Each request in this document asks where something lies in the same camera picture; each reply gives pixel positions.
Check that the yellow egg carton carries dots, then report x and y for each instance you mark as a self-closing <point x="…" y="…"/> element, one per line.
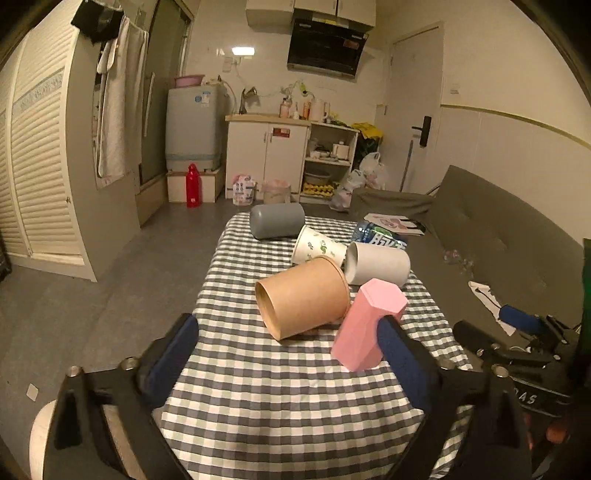
<point x="317" y="189"/>

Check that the grey sofa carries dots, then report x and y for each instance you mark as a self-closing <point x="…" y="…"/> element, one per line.
<point x="485" y="221"/>

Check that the light grey cup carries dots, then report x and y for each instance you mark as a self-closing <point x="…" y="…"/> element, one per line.
<point x="383" y="263"/>

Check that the open white shelf unit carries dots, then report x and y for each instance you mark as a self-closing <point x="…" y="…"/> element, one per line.
<point x="353" y="147"/>

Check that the yellow bag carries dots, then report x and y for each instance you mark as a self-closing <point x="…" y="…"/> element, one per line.
<point x="367" y="130"/>

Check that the white hanging towel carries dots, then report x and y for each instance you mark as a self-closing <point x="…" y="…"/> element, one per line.
<point x="117" y="101"/>

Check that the white louvred wardrobe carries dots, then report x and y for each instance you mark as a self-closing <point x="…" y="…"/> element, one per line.
<point x="41" y="161"/>

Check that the blue washing machine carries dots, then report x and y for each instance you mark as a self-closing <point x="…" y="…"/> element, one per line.
<point x="194" y="124"/>

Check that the grey checkered tablecloth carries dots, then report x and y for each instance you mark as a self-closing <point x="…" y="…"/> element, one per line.
<point x="258" y="383"/>

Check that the white plastic bag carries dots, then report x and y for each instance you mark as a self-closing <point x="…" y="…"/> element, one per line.
<point x="371" y="170"/>

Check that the clear plastic bag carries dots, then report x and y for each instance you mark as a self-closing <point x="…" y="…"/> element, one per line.
<point x="344" y="194"/>

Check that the dark grey cup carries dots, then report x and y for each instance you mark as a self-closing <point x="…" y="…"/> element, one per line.
<point x="277" y="220"/>

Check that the tissue paper pack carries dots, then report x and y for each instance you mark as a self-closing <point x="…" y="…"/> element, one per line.
<point x="244" y="190"/>

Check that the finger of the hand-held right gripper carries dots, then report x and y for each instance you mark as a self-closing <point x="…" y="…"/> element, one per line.
<point x="519" y="318"/>
<point x="475" y="339"/>

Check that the white sink cabinet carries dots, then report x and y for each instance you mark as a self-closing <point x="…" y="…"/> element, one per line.
<point x="249" y="152"/>

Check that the pink basin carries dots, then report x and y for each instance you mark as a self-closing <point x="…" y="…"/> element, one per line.
<point x="188" y="81"/>

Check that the metal faucet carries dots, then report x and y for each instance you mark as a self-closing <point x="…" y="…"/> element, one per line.
<point x="249" y="94"/>

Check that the red bottle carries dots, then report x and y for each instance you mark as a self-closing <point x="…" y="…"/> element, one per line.
<point x="194" y="187"/>

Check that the black hanging cloth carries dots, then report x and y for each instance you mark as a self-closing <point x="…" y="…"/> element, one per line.
<point x="97" y="21"/>

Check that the magazine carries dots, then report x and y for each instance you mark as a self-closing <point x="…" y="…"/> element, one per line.
<point x="395" y="224"/>

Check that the clear plastic wrapper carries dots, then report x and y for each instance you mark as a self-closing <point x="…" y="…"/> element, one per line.
<point x="455" y="258"/>

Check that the white paper sheet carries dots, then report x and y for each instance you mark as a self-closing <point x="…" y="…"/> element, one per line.
<point x="485" y="295"/>

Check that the white wall cabinets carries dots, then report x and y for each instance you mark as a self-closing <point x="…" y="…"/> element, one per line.
<point x="272" y="11"/>

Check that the small white paper scrap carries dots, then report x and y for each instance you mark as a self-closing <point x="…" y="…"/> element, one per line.
<point x="33" y="392"/>

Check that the brown paper cup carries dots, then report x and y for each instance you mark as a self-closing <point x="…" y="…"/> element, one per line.
<point x="302" y="297"/>

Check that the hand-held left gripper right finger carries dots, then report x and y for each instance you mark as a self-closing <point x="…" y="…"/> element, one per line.
<point x="406" y="367"/>

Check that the black range hood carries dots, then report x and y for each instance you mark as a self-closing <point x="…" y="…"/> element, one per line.
<point x="323" y="46"/>

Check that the bin with pink bag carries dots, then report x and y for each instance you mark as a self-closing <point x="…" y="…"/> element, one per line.
<point x="276" y="193"/>

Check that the white jug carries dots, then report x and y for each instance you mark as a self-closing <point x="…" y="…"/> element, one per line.
<point x="317" y="110"/>

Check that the floral white paper cup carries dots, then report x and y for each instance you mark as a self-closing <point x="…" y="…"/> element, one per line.
<point x="316" y="247"/>

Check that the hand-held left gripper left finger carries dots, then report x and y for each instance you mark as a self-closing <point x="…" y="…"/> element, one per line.
<point x="170" y="362"/>

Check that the blue snack packet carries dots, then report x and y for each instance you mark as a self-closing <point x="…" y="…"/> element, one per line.
<point x="378" y="237"/>

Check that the white round stool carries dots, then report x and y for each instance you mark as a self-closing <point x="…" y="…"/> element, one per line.
<point x="39" y="438"/>

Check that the pink hexagonal cup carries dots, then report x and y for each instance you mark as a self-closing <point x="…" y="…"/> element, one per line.
<point x="364" y="318"/>

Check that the grey bowl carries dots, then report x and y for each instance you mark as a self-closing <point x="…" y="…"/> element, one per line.
<point x="317" y="177"/>

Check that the white washing machine base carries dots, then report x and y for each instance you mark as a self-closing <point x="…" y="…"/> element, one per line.
<point x="178" y="187"/>

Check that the white door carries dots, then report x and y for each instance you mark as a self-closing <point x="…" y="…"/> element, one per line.
<point x="415" y="78"/>

